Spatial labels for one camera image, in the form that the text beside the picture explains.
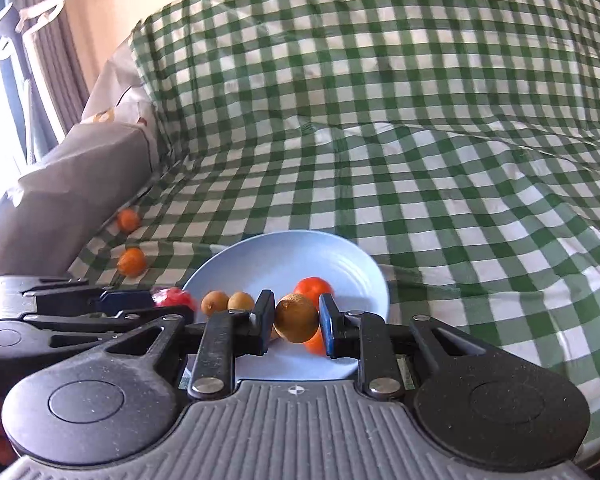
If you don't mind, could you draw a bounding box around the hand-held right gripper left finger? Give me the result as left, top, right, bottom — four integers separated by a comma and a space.
102, 289, 277, 401

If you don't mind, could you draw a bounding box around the light blue plate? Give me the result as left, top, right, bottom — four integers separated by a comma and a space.
180, 230, 391, 383

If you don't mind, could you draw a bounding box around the grey curtain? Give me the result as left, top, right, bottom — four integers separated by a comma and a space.
0, 0, 91, 161

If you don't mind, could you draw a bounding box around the green white checked cloth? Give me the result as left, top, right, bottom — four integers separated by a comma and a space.
70, 0, 600, 466

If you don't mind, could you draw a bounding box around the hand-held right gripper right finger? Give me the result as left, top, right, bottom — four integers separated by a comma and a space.
319, 292, 486, 401

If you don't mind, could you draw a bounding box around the white printed cloth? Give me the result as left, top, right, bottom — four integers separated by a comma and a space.
80, 35, 156, 171

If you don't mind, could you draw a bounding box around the small orange tangerine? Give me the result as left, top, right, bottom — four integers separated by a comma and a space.
117, 247, 147, 277
304, 327, 327, 357
293, 276, 335, 306
117, 209, 142, 233

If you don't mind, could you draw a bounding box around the white metal stand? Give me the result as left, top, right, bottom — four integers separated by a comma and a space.
0, 0, 76, 161

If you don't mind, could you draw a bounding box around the grey cushion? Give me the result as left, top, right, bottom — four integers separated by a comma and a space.
0, 122, 161, 286

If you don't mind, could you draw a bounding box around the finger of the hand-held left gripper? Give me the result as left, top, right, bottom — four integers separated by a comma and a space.
35, 286, 153, 313
22, 308, 196, 351

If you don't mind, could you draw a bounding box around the red fruit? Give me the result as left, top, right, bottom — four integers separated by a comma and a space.
152, 287, 198, 311

